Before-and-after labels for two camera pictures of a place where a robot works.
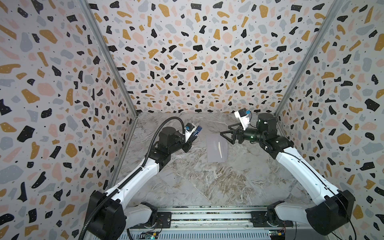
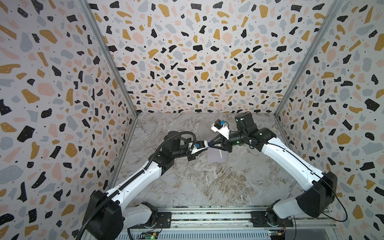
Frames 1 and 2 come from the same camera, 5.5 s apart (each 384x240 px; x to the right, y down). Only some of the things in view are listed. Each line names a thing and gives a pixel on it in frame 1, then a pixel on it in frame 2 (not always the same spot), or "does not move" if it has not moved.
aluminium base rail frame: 220,223 does not move
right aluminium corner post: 335,8 does not move
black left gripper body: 186,145 → 190,157
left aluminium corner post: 123,79 does not move
